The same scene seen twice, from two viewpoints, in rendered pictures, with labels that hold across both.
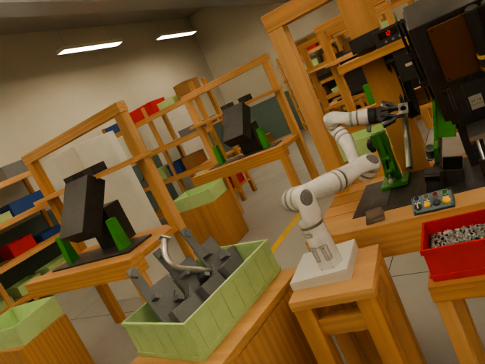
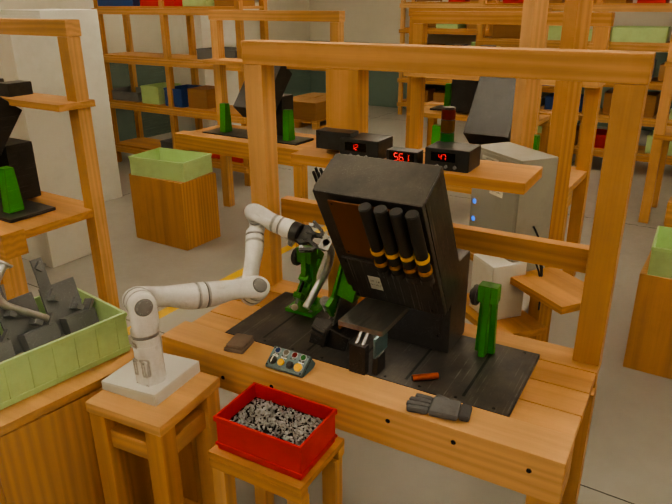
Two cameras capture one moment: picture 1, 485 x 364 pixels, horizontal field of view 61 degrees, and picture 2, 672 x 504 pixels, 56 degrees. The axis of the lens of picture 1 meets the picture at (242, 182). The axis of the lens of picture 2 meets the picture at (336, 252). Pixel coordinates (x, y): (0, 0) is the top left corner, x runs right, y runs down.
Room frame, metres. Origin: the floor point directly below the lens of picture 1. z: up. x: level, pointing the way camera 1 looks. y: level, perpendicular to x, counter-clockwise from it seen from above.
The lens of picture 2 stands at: (-0.39, -0.76, 2.10)
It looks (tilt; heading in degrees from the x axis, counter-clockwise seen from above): 22 degrees down; 359
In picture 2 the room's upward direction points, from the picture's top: straight up
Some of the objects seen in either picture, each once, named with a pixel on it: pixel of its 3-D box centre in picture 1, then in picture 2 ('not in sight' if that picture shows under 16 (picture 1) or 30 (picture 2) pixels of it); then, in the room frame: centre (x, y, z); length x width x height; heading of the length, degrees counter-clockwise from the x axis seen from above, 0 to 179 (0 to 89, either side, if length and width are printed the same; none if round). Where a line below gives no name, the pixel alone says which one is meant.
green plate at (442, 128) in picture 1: (442, 119); (351, 278); (1.68, -0.87, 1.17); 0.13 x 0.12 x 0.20; 59
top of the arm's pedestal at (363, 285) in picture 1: (337, 276); (154, 393); (1.49, -0.18, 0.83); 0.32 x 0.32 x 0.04; 62
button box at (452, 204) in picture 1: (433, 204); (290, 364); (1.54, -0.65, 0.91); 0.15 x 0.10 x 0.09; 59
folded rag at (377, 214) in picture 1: (374, 215); (239, 343); (1.68, -0.45, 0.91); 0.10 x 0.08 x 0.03; 159
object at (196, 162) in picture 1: (174, 157); (179, 81); (7.92, 0.98, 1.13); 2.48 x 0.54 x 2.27; 56
